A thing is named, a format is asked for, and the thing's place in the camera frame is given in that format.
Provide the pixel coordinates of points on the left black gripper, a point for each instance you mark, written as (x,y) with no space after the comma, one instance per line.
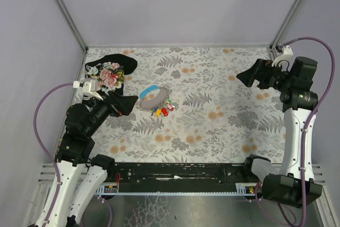
(114,106)

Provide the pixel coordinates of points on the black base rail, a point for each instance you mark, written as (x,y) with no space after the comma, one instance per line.
(179,176)

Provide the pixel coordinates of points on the white cable duct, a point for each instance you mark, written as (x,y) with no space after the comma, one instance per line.
(229,190)

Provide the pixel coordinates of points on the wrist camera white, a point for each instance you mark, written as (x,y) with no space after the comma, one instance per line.
(281,53)
(89,89)

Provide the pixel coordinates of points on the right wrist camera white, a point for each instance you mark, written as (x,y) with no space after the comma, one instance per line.
(281,53)

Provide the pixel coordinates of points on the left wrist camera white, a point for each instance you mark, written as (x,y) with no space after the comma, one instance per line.
(89,89)

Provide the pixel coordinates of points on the black floral cloth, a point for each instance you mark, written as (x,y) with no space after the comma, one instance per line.
(109,71)

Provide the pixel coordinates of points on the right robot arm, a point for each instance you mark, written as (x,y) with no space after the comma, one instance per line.
(293,184)

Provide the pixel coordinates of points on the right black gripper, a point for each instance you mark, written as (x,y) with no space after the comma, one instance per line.
(262,74)

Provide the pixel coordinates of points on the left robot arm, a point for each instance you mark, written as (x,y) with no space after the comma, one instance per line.
(77,177)

